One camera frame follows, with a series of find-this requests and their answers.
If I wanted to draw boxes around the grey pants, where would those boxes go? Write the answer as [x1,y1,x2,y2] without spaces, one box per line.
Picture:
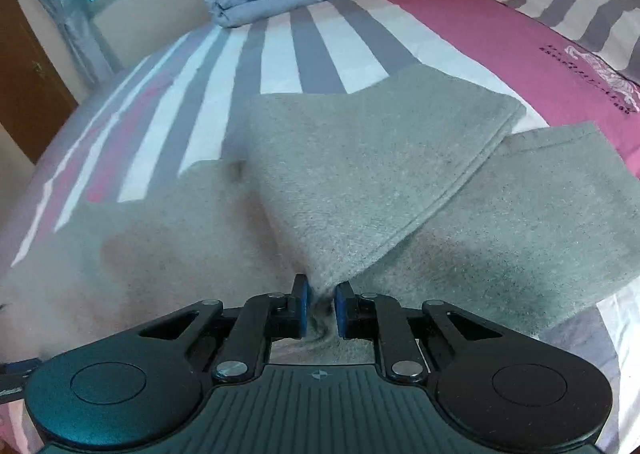
[1,65,639,362]

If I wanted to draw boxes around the striped pink grey bedsheet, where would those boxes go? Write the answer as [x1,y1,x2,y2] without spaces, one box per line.
[0,0,640,454]

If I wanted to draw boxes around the brown wooden door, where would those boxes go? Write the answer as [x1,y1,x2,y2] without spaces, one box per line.
[0,0,77,163]

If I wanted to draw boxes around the striped grey white pillow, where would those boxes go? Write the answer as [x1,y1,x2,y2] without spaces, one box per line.
[494,0,639,83]

